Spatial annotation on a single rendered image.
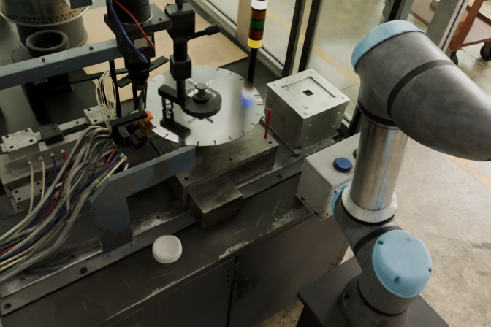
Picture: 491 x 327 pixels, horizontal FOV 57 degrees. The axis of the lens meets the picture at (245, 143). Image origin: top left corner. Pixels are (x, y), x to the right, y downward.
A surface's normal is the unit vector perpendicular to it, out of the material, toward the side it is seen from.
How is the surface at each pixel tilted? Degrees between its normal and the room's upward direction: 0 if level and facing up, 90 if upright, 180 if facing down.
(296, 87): 0
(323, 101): 0
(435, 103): 56
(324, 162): 0
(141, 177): 90
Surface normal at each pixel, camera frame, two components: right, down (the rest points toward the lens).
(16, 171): 0.56, 0.62
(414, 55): -0.32, -0.59
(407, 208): 0.08, -0.71
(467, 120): -0.06, 0.19
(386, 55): -0.72, -0.31
